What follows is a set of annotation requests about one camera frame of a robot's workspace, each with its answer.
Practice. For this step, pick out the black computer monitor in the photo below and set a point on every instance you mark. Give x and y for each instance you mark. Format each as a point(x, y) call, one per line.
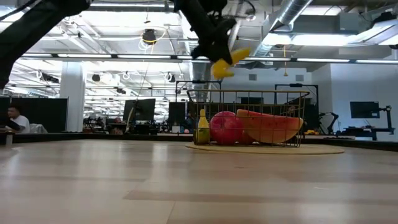
point(177, 112)
point(143, 109)

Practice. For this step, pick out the person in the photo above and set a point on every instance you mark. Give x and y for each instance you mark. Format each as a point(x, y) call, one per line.
point(20, 121)

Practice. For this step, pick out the red apple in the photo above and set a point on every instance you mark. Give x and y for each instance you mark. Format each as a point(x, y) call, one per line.
point(225, 127)

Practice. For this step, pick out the black monitor on arm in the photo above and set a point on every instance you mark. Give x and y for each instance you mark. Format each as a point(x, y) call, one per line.
point(363, 109)

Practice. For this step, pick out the silver ventilation duct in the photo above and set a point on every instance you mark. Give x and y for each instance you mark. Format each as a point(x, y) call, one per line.
point(289, 12)

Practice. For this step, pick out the yellow banana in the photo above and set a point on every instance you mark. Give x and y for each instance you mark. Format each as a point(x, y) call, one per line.
point(222, 70)
point(203, 126)

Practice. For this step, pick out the white pillar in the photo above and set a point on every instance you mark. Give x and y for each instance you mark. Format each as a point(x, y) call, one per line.
point(73, 93)

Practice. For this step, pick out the round ceiling sensor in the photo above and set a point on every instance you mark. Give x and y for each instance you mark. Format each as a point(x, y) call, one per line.
point(250, 17)

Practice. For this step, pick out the black monitor stand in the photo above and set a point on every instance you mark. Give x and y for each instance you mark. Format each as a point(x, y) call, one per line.
point(388, 118)

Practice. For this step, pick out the black partition panel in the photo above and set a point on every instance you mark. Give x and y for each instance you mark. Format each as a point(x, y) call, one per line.
point(46, 115)

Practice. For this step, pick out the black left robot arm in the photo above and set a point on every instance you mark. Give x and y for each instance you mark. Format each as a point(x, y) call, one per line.
point(28, 28)

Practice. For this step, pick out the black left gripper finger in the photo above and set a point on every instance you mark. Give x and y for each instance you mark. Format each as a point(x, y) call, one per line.
point(214, 46)
point(228, 25)

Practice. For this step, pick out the black metal station frame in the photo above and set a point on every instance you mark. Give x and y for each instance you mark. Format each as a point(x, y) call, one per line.
point(295, 84)
point(199, 81)

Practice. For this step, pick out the black aluminium frame rails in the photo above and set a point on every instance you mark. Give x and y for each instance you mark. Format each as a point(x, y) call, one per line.
point(46, 138)
point(373, 145)

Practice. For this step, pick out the black desk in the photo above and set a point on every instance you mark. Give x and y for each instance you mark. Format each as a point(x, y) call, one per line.
point(370, 130)

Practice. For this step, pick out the black frame crossbar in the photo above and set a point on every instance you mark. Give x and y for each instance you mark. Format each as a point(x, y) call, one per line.
point(155, 137)

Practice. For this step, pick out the watermelon slice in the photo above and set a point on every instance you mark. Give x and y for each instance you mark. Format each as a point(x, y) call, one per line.
point(270, 127)

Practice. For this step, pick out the long ceiling light strip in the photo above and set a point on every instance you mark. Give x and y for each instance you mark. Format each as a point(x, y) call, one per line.
point(84, 56)

